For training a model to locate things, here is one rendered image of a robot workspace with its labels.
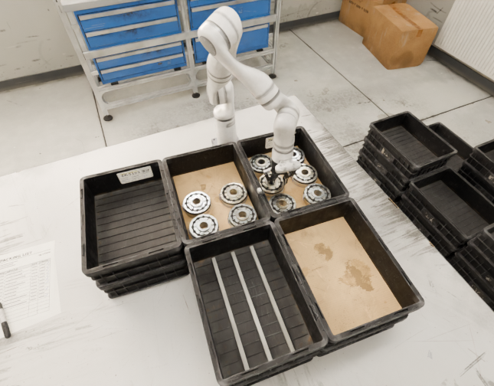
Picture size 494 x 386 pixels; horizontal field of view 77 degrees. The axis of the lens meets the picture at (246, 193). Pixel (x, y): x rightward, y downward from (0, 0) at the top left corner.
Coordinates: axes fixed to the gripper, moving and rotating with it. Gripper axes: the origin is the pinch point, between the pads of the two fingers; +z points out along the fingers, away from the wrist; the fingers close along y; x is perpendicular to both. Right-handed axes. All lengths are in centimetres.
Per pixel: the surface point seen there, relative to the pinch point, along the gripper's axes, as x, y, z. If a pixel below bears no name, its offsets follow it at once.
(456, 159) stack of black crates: -33, -143, 58
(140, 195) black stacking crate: -9, 54, 2
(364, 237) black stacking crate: 31.8, -19.6, -1.8
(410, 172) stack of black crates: -13, -83, 32
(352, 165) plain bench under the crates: -12.8, -43.1, 15.3
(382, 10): -230, -197, 45
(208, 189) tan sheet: -5.3, 27.2, 2.3
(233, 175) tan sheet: -9.8, 16.2, 2.3
